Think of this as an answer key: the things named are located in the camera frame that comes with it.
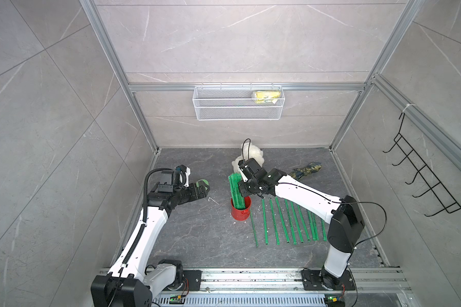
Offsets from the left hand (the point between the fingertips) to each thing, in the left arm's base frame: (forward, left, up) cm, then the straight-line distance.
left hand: (201, 187), depth 79 cm
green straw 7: (-14, -46, -19) cm, 52 cm away
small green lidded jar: (+13, +2, -14) cm, 20 cm away
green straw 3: (-16, -33, -19) cm, 41 cm away
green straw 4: (-8, -37, -20) cm, 42 cm away
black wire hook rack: (-7, -81, +14) cm, 83 cm away
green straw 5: (-8, -39, -20) cm, 44 cm away
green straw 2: (-8, -28, -18) cm, 35 cm away
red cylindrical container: (-7, -17, -12) cm, 22 cm away
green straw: (-15, -23, -19) cm, 33 cm away
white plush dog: (+19, -21, +1) cm, 29 cm away
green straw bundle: (-1, -16, -10) cm, 18 cm away
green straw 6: (-10, -41, -19) cm, 46 cm away
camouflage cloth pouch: (+20, -58, -15) cm, 64 cm away
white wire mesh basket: (+46, -18, +10) cm, 51 cm away
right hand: (+3, -18, -5) cm, 18 cm away
